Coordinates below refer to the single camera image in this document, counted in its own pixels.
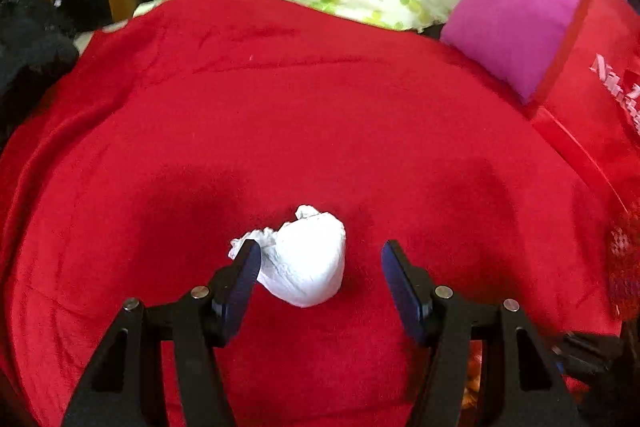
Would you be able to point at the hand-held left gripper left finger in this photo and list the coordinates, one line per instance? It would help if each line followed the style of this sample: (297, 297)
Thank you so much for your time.
(240, 287)

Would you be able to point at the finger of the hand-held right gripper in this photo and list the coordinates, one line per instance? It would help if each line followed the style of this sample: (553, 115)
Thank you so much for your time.
(590, 349)

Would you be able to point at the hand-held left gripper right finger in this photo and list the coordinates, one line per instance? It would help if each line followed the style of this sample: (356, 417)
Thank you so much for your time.
(400, 287)

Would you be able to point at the white tissue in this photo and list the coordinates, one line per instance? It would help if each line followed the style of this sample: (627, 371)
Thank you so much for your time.
(305, 262)

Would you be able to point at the red woven plastic basket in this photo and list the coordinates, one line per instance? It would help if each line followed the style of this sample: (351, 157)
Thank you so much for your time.
(625, 267)

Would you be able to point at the orange candy wrapper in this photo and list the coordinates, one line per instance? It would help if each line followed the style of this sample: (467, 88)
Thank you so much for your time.
(472, 387)

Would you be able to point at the red cloth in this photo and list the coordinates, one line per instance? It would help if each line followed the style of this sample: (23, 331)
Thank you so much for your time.
(300, 107)

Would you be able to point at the red paper gift bag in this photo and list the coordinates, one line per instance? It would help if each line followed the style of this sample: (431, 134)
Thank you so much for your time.
(590, 107)

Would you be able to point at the pink pillow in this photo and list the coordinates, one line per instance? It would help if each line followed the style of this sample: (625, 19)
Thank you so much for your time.
(515, 17)

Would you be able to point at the black clothes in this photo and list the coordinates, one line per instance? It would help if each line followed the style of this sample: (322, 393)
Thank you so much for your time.
(30, 47)

